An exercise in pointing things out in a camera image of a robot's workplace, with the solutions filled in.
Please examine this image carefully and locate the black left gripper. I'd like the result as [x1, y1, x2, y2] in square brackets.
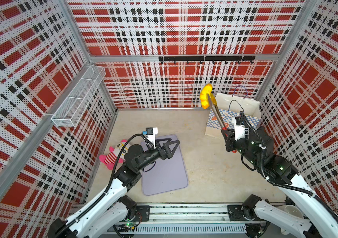
[136, 137, 180, 171]

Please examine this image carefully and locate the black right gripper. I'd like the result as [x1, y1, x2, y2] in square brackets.
[222, 129, 259, 169]

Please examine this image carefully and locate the steel tongs red handle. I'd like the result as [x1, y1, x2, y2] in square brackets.
[207, 94, 237, 153]

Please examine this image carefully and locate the yellow orange striped bread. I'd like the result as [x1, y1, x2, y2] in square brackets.
[199, 84, 217, 109]

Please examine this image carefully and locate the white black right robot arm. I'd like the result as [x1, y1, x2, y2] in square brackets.
[219, 112, 338, 238]

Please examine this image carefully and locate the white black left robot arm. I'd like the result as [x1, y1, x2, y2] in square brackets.
[48, 134, 180, 238]

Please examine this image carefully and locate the blue checkered paper bag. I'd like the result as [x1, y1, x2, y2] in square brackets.
[205, 85, 261, 138]

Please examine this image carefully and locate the lavender plastic tray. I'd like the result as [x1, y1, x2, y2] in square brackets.
[141, 146, 189, 196]

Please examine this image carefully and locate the pink striped plush toy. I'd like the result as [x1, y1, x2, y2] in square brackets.
[99, 140, 131, 170]

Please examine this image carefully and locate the white ceramic mug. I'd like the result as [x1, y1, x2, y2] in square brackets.
[278, 205, 304, 219]

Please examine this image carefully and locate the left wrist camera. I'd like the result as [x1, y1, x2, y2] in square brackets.
[142, 128, 158, 150]

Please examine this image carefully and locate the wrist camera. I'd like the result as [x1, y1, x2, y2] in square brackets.
[142, 128, 158, 150]
[234, 116, 249, 141]

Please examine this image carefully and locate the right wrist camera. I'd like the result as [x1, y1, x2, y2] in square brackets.
[234, 116, 249, 141]

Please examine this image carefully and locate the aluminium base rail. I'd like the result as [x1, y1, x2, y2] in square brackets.
[64, 203, 309, 238]

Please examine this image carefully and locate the black wall hook rail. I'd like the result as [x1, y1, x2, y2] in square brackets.
[158, 55, 256, 62]

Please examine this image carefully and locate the white wire mesh basket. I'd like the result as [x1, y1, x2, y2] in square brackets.
[52, 65, 105, 128]

